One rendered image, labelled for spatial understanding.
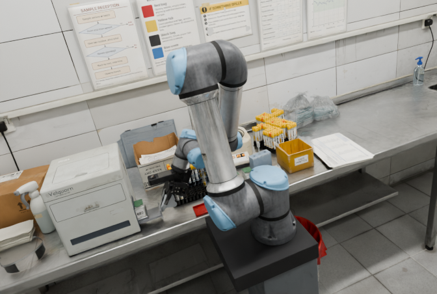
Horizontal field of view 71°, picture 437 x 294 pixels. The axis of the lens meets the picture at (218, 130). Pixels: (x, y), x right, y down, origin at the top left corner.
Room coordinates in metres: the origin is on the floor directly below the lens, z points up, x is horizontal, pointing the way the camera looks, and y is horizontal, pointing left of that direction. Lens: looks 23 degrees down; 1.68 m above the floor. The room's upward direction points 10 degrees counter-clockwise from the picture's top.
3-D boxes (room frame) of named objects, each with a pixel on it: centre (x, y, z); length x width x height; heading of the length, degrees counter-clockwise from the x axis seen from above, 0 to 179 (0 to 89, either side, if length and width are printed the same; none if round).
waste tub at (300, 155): (1.31, -0.34, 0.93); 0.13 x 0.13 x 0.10; 13
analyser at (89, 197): (1.11, 0.54, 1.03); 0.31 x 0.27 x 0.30; 105
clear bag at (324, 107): (1.84, -0.69, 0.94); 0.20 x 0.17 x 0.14; 87
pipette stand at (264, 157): (1.30, -0.17, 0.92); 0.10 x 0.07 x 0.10; 112
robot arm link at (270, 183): (0.81, -0.12, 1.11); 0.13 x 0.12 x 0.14; 111
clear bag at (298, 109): (1.81, -0.50, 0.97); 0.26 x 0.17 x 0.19; 121
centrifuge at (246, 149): (1.51, -0.04, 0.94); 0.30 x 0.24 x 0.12; 6
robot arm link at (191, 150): (1.04, 0.08, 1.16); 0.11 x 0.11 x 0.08; 21
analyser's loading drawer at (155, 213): (1.05, 0.39, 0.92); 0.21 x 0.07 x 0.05; 105
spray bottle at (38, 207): (1.13, 0.81, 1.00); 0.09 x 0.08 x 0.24; 15
